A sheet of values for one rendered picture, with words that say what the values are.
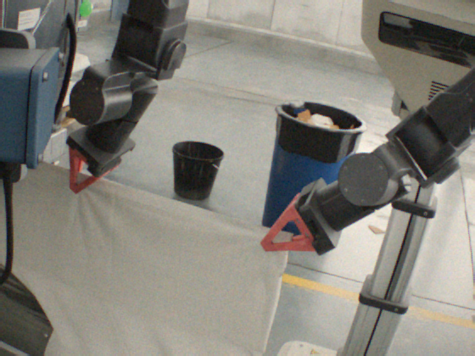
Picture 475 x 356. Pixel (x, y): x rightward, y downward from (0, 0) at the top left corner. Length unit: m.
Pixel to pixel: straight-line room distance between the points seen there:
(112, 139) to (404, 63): 0.60
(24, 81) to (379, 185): 0.37
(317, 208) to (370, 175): 0.11
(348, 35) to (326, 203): 8.11
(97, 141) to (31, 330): 0.87
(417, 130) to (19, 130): 0.44
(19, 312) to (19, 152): 1.09
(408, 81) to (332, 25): 7.64
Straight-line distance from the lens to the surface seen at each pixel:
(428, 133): 0.70
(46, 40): 0.97
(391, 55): 1.16
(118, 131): 0.79
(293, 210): 0.74
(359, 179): 0.64
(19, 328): 1.61
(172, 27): 0.74
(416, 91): 1.22
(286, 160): 3.02
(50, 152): 1.06
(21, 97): 0.50
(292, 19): 8.93
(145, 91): 0.76
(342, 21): 8.80
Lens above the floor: 1.42
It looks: 21 degrees down
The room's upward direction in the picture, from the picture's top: 10 degrees clockwise
